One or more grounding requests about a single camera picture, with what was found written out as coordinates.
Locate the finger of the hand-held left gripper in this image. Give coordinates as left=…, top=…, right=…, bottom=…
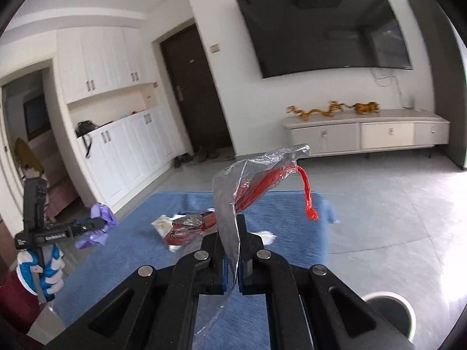
left=67, top=218, right=107, bottom=239

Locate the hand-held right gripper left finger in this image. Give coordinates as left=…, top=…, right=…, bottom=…
left=44, top=231, right=236, bottom=350

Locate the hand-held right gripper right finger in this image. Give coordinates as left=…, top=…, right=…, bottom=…
left=237, top=214, right=417, bottom=350

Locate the purple wrapper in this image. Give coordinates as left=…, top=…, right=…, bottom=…
left=75, top=203, right=118, bottom=250

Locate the clear plastic bag red drawstring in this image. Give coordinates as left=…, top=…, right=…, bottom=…
left=193, top=144, right=321, bottom=347

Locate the grey trash can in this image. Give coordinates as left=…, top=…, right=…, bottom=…
left=363, top=292, right=417, bottom=347

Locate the person's left hand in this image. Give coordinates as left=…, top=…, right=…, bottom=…
left=16, top=244, right=65, bottom=301

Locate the crumpled white paper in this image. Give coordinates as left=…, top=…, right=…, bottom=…
left=255, top=230, right=277, bottom=246

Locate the pink bed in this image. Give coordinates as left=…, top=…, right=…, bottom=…
left=47, top=175, right=79, bottom=212

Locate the blue fluffy table mat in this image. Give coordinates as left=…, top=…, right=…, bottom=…
left=51, top=190, right=338, bottom=350

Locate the red clothing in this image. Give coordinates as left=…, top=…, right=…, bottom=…
left=0, top=270, right=41, bottom=336

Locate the white lower cabinet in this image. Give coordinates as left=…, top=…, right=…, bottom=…
left=75, top=104, right=187, bottom=208

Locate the pair of black shoes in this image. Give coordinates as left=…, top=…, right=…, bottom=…
left=173, top=152, right=194, bottom=168

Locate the dark bedroom window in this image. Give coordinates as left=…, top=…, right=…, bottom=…
left=24, top=94, right=52, bottom=141

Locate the pair of brown shoes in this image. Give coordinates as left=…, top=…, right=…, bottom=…
left=195, top=146, right=219, bottom=161

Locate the golden dragon figurine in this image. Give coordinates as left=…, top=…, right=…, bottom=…
left=326, top=100, right=356, bottom=117
left=286, top=105, right=334, bottom=120

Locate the dark brown entrance door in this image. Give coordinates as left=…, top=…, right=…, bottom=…
left=160, top=24, right=234, bottom=154

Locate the white television stand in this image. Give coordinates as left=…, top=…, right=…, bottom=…
left=284, top=108, right=450, bottom=159

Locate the golden tiger figurine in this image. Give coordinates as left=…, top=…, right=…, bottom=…
left=354, top=102, right=381, bottom=115

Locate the tall grey cabinet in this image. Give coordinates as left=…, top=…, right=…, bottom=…
left=407, top=0, right=467, bottom=170

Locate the white upper wall cabinet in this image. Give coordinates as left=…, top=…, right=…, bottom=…
left=56, top=25, right=156, bottom=104

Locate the television cable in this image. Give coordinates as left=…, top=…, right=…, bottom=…
left=372, top=67, right=402, bottom=108

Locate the black wall television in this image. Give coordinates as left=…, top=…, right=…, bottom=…
left=235, top=0, right=414, bottom=80

